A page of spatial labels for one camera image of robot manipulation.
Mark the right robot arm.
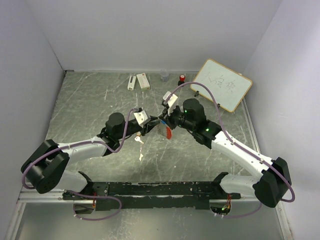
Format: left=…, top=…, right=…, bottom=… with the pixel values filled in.
left=159, top=98, right=293, bottom=208

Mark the metal key holder red handle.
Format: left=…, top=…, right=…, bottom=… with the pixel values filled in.
left=157, top=124, right=172, bottom=140

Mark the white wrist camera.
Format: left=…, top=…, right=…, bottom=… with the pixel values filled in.
left=133, top=109, right=151, bottom=127
left=162, top=91, right=179, bottom=116

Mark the yellow framed whiteboard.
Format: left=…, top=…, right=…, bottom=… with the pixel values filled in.
left=190, top=59, right=253, bottom=113

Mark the green white staple box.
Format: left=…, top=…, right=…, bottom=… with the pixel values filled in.
left=136, top=73, right=151, bottom=91

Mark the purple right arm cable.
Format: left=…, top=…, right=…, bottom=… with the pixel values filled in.
left=163, top=81, right=295, bottom=218

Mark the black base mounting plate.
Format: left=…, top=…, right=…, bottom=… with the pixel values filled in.
left=62, top=181, right=241, bottom=211

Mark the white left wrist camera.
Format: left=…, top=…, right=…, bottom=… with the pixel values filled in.
left=133, top=109, right=151, bottom=127

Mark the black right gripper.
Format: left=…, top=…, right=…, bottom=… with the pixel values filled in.
left=159, top=103, right=195, bottom=132

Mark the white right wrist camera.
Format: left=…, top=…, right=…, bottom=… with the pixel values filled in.
left=162, top=91, right=179, bottom=116

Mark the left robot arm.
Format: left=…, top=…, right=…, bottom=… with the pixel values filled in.
left=21, top=108, right=160, bottom=200

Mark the white stapler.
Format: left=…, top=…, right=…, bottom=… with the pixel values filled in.
left=127, top=75, right=136, bottom=91

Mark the clear jar of clips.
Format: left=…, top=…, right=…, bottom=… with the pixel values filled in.
left=160, top=69, right=170, bottom=82

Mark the red black stamp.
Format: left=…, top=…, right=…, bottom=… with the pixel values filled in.
left=178, top=74, right=186, bottom=86

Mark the aluminium rail frame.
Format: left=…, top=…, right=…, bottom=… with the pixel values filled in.
left=21, top=98, right=292, bottom=240

